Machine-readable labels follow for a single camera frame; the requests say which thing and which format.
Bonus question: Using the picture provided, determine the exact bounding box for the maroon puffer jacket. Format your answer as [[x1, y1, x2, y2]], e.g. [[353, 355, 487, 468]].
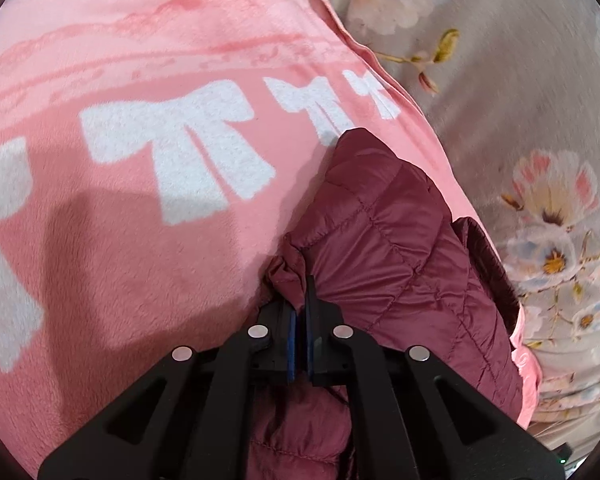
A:
[[245, 129, 526, 480]]

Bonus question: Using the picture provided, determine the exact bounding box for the grey floral bed sheet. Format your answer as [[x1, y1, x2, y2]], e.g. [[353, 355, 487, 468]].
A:
[[300, 0, 600, 426]]

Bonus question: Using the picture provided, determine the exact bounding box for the pink blanket with white bows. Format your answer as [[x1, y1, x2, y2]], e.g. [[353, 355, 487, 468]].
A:
[[0, 0, 542, 479]]

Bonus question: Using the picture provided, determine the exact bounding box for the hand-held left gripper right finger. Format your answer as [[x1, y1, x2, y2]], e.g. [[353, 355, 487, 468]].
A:
[[305, 275, 565, 480]]

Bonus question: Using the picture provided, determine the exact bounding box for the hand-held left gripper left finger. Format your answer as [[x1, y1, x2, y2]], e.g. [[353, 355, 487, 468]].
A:
[[38, 302, 299, 480]]

